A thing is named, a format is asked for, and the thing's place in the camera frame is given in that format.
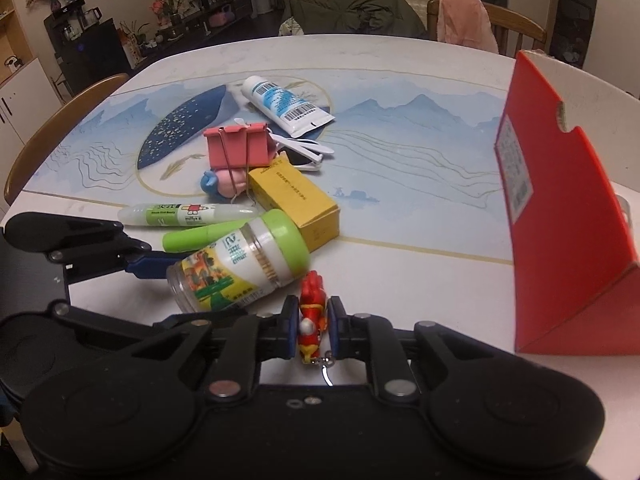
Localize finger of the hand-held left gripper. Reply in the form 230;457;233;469
4;212;173;281
47;301;161;356

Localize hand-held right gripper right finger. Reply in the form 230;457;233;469
327;296;488;402

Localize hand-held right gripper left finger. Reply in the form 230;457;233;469
135;296;300;401

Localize red toy keychain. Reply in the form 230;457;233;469
297;270;337;387

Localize white green glue pen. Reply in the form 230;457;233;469
118;202;261;228

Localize clear jar with green lid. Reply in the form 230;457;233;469
166;208;312;313

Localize pink and blue toy figure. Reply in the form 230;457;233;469
200;132;281;201

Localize yellow cardboard box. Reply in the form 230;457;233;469
247;156;341;253

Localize pink binder clip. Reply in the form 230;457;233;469
203;121;273;206

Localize red cardboard box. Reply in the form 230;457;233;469
494;50;640;356

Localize white sunglasses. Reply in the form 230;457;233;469
233;117;336;173

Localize white cabinet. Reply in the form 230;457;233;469
0;57;63;206

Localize blue landscape table mat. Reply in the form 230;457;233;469
22;74;516;266

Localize white squeeze tube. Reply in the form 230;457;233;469
241;75;336;136

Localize black cabinet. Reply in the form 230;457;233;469
44;7;133;96

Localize wooden shelf unit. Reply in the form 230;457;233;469
0;0;36;86

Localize dark low sideboard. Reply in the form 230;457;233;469
135;0;261;56

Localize pink flower pot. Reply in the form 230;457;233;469
150;0;173;28

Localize olive green jacket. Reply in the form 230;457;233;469
289;0;431;41

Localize pink cloth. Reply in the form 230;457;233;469
437;0;501;55

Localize wooden chair with spindles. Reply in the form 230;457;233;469
427;0;548;58

